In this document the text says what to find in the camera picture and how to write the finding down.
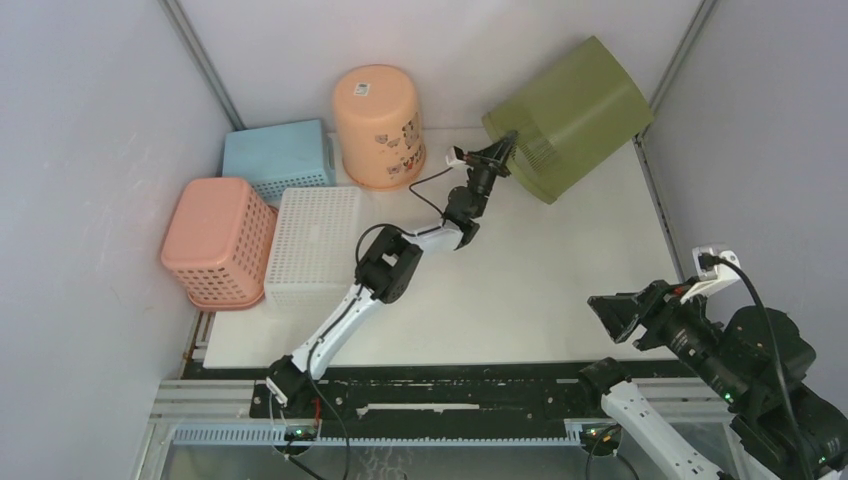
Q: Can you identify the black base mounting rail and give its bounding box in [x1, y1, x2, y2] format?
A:
[249, 359, 630, 443]

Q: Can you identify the green mesh waste bin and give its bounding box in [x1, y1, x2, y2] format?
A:
[481, 36, 654, 204]

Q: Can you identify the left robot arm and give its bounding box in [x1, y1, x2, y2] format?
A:
[266, 130, 518, 417]

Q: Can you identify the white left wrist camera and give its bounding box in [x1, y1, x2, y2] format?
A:
[445, 146, 467, 168]

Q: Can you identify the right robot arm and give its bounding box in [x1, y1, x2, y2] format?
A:
[587, 280, 847, 479]

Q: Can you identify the clear white plastic tray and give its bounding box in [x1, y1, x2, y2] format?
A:
[264, 186, 368, 315]

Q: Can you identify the orange capybara bucket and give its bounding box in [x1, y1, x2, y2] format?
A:
[332, 64, 427, 191]

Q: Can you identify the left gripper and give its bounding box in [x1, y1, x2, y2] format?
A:
[463, 131, 518, 219]

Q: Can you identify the white toothed cable duct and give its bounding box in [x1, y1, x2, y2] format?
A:
[170, 423, 587, 447]

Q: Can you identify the pink plastic basket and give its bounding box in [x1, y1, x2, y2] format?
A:
[160, 177, 277, 312]

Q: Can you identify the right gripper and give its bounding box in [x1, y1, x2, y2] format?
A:
[586, 272, 750, 404]

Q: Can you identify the blue plastic basket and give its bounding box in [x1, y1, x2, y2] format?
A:
[221, 119, 336, 203]

